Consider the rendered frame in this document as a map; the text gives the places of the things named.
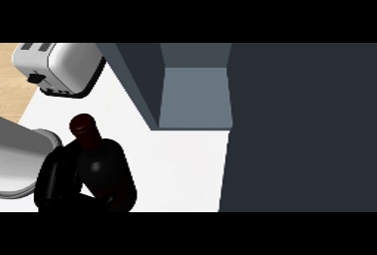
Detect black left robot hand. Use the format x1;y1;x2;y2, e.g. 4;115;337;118
32;138;118;213

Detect grey open cabinet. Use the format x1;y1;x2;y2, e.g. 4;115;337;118
96;43;233;131

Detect silver toaster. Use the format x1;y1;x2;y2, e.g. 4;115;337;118
12;43;108;100

